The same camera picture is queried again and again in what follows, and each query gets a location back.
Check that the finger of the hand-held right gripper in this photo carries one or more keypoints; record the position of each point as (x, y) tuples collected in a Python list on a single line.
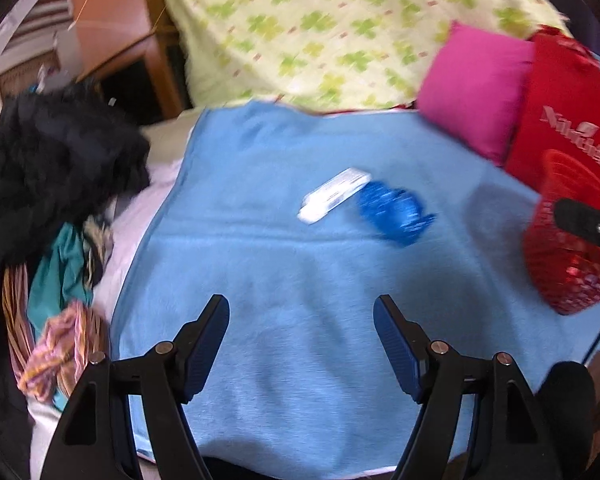
[(587, 225)]

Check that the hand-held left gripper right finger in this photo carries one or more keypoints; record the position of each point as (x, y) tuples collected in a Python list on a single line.
[(397, 355)]

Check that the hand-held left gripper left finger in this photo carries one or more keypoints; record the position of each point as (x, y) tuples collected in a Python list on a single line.
[(207, 355)]

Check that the red plastic mesh basket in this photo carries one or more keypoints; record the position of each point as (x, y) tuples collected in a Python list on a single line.
[(565, 275)]

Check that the blue plastic wrapper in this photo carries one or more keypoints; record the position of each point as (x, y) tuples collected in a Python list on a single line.
[(390, 210)]

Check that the white tube package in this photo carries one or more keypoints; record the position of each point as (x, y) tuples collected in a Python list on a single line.
[(330, 195)]

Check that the light blue towel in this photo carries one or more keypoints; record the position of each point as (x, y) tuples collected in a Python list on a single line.
[(280, 260)]

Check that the pink striped knitted cloth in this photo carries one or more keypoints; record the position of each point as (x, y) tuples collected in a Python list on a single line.
[(55, 350)]

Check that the red paper gift bag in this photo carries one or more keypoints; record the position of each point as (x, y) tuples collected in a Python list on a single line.
[(555, 70)]

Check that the teal cloth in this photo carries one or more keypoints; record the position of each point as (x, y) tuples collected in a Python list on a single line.
[(60, 270)]

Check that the pink pillow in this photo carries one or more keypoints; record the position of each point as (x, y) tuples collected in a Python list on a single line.
[(470, 90)]

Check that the beige striped cloth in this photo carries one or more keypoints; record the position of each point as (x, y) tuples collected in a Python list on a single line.
[(15, 310)]

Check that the black fluffy garment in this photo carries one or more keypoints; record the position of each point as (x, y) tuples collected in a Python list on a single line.
[(55, 160)]

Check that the wooden cabinet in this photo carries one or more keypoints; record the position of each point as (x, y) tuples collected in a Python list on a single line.
[(140, 75)]

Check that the green clover print blanket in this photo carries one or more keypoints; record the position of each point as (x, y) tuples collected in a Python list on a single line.
[(305, 35)]

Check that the wooden nightstand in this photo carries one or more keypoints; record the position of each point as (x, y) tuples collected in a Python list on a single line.
[(110, 10)]

